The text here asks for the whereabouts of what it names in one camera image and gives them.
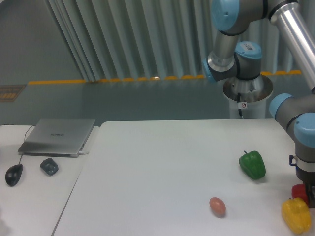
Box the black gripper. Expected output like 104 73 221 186
289 155 315 206

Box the red bell pepper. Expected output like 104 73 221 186
291 184 308 202

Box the black computer mouse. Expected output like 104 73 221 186
5 164 24 187

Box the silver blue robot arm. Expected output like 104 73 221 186
203 0 315 207

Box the yellow bell pepper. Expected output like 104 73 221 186
281 197 312 235

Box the green bell pepper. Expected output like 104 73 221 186
239 150 266 180

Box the brown egg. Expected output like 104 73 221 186
209 197 226 217

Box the grey pleated curtain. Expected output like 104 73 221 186
44 0 315 82

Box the silver closed laptop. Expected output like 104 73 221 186
18 119 95 157

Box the small black plastic gadget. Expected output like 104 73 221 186
40 158 59 176

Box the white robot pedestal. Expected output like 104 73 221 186
223 75 273 119

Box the black pedestal cable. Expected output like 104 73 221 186
236 92 246 119

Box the black mouse cable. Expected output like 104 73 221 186
0 123 36 166

